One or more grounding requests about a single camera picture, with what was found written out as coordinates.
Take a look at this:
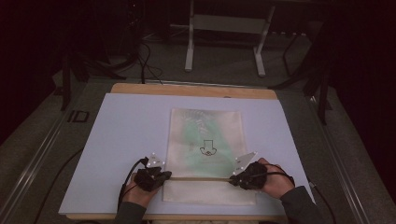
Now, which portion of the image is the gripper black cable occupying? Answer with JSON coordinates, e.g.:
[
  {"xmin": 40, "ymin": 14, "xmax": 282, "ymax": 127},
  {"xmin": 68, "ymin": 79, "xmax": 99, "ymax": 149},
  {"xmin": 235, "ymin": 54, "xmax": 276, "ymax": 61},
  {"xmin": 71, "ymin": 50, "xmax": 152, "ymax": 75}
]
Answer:
[
  {"xmin": 117, "ymin": 157, "xmax": 149, "ymax": 213},
  {"xmin": 258, "ymin": 162, "xmax": 338, "ymax": 224}
]

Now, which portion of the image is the black cable bundle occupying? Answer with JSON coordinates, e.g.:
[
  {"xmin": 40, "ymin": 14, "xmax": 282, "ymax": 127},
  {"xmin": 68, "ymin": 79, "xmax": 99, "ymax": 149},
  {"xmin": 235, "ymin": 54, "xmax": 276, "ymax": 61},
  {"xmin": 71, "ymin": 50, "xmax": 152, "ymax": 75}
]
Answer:
[{"xmin": 116, "ymin": 0, "xmax": 163, "ymax": 86}]

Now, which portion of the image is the clear plastic zip bag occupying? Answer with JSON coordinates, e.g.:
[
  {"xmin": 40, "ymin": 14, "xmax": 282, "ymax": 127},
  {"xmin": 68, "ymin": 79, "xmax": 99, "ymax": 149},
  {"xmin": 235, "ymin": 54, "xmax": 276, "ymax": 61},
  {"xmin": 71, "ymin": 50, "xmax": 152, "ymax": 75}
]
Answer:
[{"xmin": 162, "ymin": 107, "xmax": 258, "ymax": 206}]

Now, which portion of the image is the light blue mat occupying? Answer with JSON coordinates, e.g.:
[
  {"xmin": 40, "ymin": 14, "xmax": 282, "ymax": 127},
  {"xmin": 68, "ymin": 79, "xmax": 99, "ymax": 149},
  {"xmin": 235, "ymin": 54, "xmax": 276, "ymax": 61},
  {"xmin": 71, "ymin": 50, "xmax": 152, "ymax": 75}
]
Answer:
[{"xmin": 58, "ymin": 92, "xmax": 316, "ymax": 217}]

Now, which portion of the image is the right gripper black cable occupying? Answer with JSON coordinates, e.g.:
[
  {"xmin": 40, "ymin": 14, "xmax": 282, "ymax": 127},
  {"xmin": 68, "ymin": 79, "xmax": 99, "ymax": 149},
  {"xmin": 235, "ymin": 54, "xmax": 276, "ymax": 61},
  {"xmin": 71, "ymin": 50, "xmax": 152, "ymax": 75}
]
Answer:
[{"xmin": 258, "ymin": 162, "xmax": 338, "ymax": 224}]

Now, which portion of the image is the green garment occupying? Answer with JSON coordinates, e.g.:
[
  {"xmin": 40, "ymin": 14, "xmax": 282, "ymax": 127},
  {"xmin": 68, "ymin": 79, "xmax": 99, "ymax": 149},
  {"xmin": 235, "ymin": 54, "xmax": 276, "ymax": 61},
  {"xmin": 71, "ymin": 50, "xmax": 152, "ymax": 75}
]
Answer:
[{"xmin": 182, "ymin": 119, "xmax": 235, "ymax": 172}]

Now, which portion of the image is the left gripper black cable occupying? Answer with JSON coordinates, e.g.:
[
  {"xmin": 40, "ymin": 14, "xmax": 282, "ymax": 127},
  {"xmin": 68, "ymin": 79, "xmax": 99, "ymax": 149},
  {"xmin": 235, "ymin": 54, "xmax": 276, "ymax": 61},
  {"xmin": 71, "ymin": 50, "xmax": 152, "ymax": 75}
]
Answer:
[{"xmin": 117, "ymin": 157, "xmax": 149, "ymax": 213}]

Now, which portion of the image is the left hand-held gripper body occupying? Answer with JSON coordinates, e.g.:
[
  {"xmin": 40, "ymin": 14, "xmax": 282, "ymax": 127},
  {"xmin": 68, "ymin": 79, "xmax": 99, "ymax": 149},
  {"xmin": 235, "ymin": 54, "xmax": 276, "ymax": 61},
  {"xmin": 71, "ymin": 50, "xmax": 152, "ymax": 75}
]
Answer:
[{"xmin": 134, "ymin": 151, "xmax": 166, "ymax": 192}]

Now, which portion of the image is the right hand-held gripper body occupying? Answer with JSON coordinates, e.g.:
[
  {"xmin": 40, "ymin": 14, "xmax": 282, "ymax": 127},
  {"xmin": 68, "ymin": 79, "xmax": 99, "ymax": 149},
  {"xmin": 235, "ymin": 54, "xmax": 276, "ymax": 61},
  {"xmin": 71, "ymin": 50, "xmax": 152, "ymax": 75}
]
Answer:
[{"xmin": 232, "ymin": 151, "xmax": 269, "ymax": 191}]

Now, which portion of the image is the white metal stand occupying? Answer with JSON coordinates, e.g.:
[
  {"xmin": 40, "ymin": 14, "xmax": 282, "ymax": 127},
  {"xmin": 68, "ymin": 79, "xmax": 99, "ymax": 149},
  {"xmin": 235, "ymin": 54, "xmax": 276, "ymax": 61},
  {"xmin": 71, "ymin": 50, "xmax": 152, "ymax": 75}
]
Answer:
[{"xmin": 170, "ymin": 0, "xmax": 276, "ymax": 78}]

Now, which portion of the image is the person's right hand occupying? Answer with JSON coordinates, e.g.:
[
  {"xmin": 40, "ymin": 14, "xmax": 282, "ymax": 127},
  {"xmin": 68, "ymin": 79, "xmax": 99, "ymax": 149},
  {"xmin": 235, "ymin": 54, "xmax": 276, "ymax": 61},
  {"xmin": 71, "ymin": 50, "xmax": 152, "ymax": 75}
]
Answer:
[{"xmin": 256, "ymin": 157, "xmax": 296, "ymax": 200}]

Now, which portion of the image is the black stand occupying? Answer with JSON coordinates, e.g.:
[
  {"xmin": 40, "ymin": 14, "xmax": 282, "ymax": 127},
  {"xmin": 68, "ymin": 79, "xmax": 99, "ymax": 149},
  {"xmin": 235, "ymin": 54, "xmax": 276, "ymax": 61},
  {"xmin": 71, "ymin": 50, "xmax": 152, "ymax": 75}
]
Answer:
[
  {"xmin": 268, "ymin": 15, "xmax": 333, "ymax": 126},
  {"xmin": 60, "ymin": 50, "xmax": 127, "ymax": 112}
]

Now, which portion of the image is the metal floor rail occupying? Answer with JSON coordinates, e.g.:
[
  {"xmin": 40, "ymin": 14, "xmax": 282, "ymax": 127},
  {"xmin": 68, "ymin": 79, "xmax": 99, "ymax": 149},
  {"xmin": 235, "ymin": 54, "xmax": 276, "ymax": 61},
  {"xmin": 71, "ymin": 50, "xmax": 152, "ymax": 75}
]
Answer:
[
  {"xmin": 306, "ymin": 94, "xmax": 372, "ymax": 224},
  {"xmin": 0, "ymin": 106, "xmax": 74, "ymax": 224}
]

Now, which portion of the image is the black floor cable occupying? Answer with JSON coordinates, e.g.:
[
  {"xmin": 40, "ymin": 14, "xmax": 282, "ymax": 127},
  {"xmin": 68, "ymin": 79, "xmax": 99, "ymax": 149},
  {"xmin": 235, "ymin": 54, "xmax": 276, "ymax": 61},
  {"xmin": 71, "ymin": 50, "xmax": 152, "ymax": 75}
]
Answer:
[{"xmin": 32, "ymin": 148, "xmax": 84, "ymax": 224}]

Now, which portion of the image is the person's left hand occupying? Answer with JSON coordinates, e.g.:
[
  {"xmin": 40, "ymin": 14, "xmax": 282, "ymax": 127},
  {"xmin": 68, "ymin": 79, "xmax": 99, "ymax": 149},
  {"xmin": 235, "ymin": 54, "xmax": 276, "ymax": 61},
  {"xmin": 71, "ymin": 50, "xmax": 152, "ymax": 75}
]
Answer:
[{"xmin": 121, "ymin": 173, "xmax": 161, "ymax": 209}]

